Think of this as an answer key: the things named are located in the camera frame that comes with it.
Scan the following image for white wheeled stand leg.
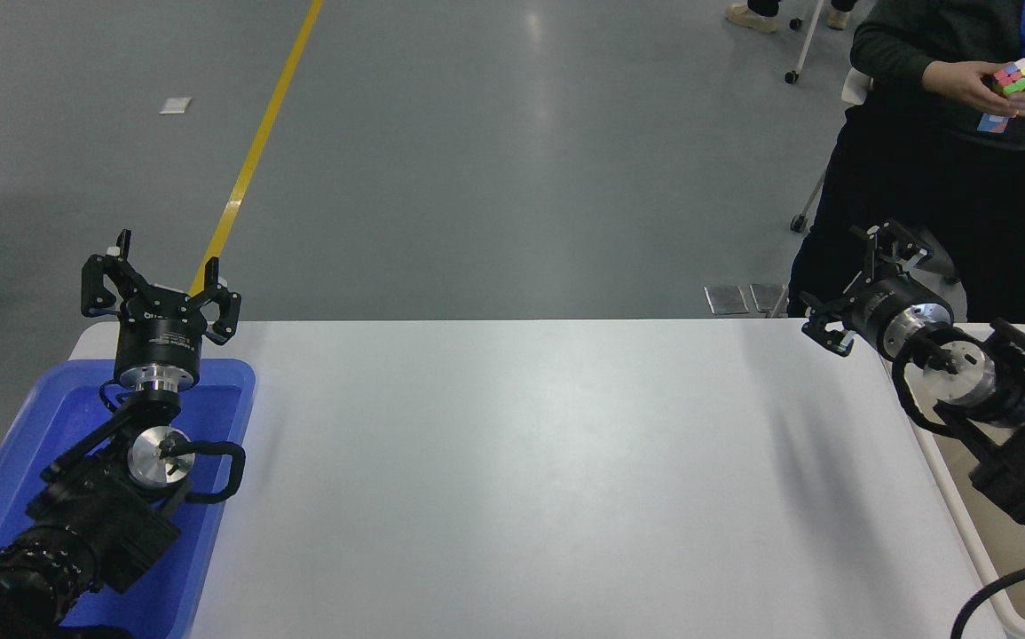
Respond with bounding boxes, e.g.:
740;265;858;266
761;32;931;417
785;0;828;85

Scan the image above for seated person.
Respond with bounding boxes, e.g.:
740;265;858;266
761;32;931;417
787;0;1025;325

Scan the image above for blue plastic tray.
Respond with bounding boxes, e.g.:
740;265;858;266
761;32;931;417
0;359;257;639

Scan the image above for grey metal floor plate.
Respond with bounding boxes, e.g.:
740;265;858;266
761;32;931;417
748;283;789;317
705;284;750;317

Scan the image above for multicoloured puzzle cube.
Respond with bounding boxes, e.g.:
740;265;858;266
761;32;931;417
991;58;1025;97

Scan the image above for large pale bin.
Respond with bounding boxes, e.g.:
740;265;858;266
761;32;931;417
882;324;1025;639

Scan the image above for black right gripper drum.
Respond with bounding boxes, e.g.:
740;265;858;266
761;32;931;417
849;275;935;350

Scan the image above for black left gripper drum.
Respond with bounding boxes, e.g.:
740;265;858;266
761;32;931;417
114;296;209;378

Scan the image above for person's right hand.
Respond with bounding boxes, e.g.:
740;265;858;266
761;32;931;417
923;59;1011;115

